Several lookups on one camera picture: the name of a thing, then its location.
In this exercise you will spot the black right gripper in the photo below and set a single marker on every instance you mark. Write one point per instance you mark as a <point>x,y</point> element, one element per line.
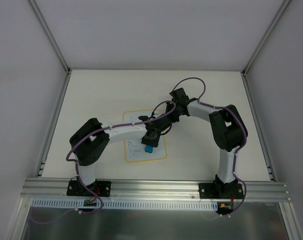
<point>181,103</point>

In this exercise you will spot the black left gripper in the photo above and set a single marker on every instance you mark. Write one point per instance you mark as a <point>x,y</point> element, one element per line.
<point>149,142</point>

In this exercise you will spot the blue foam whiteboard eraser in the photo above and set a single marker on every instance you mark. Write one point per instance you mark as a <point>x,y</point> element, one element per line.
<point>149,149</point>

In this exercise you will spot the yellow framed small whiteboard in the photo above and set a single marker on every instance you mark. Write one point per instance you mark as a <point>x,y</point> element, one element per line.
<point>134,150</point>

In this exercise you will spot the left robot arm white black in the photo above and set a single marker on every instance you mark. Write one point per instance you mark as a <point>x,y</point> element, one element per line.
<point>90,141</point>

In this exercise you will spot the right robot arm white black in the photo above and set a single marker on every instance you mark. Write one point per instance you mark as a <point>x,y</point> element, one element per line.
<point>229,134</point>

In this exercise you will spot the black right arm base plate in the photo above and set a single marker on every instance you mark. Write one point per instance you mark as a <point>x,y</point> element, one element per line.
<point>214,190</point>

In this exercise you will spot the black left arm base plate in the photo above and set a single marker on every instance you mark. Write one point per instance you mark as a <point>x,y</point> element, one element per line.
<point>101,188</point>

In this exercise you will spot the white slotted cable duct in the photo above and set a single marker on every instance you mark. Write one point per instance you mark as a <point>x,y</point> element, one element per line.
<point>123,204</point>

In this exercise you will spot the aluminium mounting rail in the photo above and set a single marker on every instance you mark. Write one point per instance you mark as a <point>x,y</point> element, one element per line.
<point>257,191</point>

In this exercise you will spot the right aluminium frame post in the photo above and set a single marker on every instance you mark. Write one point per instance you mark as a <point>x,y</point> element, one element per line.
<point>266,35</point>

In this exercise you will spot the aluminium frame post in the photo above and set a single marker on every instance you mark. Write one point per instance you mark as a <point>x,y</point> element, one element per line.
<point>266,35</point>
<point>48,33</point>

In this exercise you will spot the left aluminium frame post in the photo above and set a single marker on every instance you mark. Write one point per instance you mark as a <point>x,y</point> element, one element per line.
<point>48,33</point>

